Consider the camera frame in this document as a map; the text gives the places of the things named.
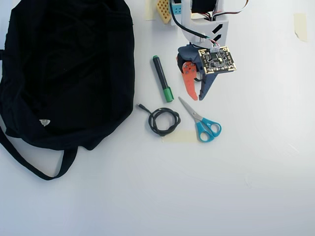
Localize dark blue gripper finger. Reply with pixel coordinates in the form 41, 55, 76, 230
198, 72, 220, 101

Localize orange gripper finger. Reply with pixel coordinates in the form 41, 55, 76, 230
181, 61, 199, 101

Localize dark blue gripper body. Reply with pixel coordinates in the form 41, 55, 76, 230
176, 45, 205, 75

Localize black fabric bag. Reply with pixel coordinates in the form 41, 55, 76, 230
0, 0, 135, 181

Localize black marker green cap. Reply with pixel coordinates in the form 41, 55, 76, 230
152, 55, 175, 103

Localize yellow perforated base block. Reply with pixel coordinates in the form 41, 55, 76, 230
156, 0, 172, 25

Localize beige masking tape piece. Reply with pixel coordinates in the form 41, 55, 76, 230
293, 13, 309, 43
145, 0, 158, 21
161, 130, 201, 144

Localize bare camera circuit board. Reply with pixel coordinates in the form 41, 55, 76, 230
198, 46, 237, 74

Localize scissors with blue handles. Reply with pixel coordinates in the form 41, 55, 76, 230
178, 96, 222, 143

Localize black coiled usb cable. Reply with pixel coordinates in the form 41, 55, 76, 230
137, 103, 182, 137

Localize white red servo cable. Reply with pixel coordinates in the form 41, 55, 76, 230
211, 0, 251, 19

